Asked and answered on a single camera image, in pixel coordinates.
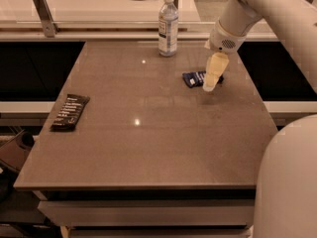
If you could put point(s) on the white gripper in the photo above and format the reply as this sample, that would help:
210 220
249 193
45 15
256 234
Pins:
224 41

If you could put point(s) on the blue rxbar blueberry wrapper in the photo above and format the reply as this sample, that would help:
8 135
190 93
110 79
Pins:
201 78

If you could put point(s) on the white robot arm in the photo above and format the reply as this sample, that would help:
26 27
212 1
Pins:
286 197

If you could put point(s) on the dark object at left floor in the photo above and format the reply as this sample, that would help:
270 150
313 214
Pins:
14 153

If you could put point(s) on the clear plastic water bottle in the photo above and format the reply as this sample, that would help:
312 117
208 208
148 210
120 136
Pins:
167 29

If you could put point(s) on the grey drawer front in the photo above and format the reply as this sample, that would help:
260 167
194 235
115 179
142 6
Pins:
158 213

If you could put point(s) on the left metal rail bracket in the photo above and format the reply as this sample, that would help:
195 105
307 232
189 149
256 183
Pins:
44 13

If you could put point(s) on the black rxbar chocolate wrapper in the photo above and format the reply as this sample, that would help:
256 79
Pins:
69 113

